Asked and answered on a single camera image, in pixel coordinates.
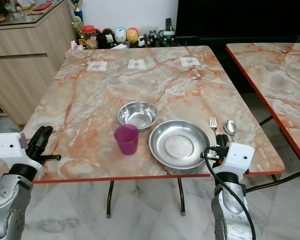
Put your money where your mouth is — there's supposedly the white round figurine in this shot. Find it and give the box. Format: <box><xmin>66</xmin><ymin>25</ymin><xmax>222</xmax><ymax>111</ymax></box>
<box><xmin>114</xmin><ymin>27</ymin><xmax>127</xmax><ymax>46</ymax></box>

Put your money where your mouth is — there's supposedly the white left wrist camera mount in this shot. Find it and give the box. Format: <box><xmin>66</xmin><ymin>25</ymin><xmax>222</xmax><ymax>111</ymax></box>
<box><xmin>0</xmin><ymin>132</ymin><xmax>29</xmax><ymax>170</ymax></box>

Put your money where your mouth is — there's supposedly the orange yellow round figurine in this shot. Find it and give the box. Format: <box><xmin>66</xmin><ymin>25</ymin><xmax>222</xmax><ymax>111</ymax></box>
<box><xmin>126</xmin><ymin>26</ymin><xmax>140</xmax><ymax>46</ymax></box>

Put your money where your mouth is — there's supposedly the black mouse plush toy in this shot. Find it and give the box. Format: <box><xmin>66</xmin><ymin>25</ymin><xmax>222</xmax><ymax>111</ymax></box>
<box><xmin>99</xmin><ymin>28</ymin><xmax>117</xmax><ymax>50</ymax></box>

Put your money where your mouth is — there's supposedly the steel spoon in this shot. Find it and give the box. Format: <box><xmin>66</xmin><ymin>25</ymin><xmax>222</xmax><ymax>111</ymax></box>
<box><xmin>223</xmin><ymin>119</ymin><xmax>238</xmax><ymax>144</ymax></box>

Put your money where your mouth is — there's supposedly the red lid glass jar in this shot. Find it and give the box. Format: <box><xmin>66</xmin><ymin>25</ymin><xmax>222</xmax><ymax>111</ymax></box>
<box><xmin>80</xmin><ymin>25</ymin><xmax>97</xmax><ymax>50</ymax></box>

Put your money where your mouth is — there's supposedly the purple plastic cup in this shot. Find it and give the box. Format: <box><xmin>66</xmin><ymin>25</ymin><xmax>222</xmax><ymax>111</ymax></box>
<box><xmin>114</xmin><ymin>124</ymin><xmax>140</xmax><ymax>156</ymax></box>

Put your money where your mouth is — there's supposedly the white paper marker tag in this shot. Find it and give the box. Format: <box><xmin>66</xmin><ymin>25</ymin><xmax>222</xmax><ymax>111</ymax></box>
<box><xmin>127</xmin><ymin>58</ymin><xmax>147</xmax><ymax>70</ymax></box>
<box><xmin>86</xmin><ymin>61</ymin><xmax>109</xmax><ymax>72</ymax></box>
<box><xmin>178</xmin><ymin>56</ymin><xmax>201</xmax><ymax>68</ymax></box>

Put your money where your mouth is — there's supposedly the black television screen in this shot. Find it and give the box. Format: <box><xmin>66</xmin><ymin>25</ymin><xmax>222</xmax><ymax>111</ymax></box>
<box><xmin>175</xmin><ymin>0</ymin><xmax>300</xmax><ymax>43</ymax></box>

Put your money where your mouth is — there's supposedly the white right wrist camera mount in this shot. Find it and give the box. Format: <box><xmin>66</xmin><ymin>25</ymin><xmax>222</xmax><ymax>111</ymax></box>
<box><xmin>219</xmin><ymin>142</ymin><xmax>256</xmax><ymax>176</ymax></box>

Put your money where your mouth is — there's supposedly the red flat box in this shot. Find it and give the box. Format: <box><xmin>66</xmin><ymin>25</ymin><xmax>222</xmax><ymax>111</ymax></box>
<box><xmin>32</xmin><ymin>1</ymin><xmax>54</xmax><ymax>13</ymax></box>

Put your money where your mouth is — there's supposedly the small panda figurine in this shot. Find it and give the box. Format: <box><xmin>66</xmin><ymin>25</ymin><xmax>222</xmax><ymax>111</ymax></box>
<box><xmin>136</xmin><ymin>34</ymin><xmax>147</xmax><ymax>48</ymax></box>

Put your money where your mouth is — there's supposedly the light wood cabinet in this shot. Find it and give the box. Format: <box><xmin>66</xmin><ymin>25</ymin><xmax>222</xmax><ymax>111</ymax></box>
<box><xmin>0</xmin><ymin>0</ymin><xmax>84</xmax><ymax>127</ymax></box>

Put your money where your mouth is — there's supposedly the marble pattern folding table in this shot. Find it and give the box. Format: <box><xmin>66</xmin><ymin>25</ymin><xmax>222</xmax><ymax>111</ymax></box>
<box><xmin>0</xmin><ymin>45</ymin><xmax>285</xmax><ymax>219</ymax></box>
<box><xmin>225</xmin><ymin>42</ymin><xmax>300</xmax><ymax>195</ymax></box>

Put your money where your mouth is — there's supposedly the steel fork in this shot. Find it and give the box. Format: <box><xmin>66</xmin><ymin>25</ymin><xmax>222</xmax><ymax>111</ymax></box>
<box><xmin>208</xmin><ymin>116</ymin><xmax>222</xmax><ymax>146</ymax></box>

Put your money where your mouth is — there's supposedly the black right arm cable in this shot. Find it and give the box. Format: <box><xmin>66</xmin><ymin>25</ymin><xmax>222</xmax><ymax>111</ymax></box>
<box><xmin>203</xmin><ymin>146</ymin><xmax>257</xmax><ymax>240</ymax></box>

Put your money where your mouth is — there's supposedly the large steel plate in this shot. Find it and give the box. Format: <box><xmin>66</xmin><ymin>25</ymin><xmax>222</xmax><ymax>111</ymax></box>
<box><xmin>148</xmin><ymin>119</ymin><xmax>214</xmax><ymax>170</ymax></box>

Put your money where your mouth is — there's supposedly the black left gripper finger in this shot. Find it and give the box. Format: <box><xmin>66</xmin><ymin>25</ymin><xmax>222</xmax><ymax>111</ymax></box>
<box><xmin>37</xmin><ymin>125</ymin><xmax>54</xmax><ymax>151</ymax></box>
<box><xmin>23</xmin><ymin>127</ymin><xmax>41</xmax><ymax>150</ymax></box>

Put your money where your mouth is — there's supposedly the gold trophy with blue stem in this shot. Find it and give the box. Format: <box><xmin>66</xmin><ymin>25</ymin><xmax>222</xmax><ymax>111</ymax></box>
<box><xmin>69</xmin><ymin>0</ymin><xmax>85</xmax><ymax>37</ymax></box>

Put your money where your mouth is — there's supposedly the small steel bowl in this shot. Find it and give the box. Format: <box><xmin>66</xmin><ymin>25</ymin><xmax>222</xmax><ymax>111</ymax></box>
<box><xmin>117</xmin><ymin>101</ymin><xmax>159</xmax><ymax>131</ymax></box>

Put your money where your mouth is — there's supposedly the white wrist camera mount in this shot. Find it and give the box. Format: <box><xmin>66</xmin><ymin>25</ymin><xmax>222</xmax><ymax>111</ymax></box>
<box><xmin>0</xmin><ymin>132</ymin><xmax>29</xmax><ymax>170</ymax></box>
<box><xmin>219</xmin><ymin>142</ymin><xmax>256</xmax><ymax>176</ymax></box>

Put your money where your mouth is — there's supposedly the dark green mug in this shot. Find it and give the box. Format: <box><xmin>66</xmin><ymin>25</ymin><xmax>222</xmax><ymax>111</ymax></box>
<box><xmin>158</xmin><ymin>29</ymin><xmax>177</xmax><ymax>48</ymax></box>

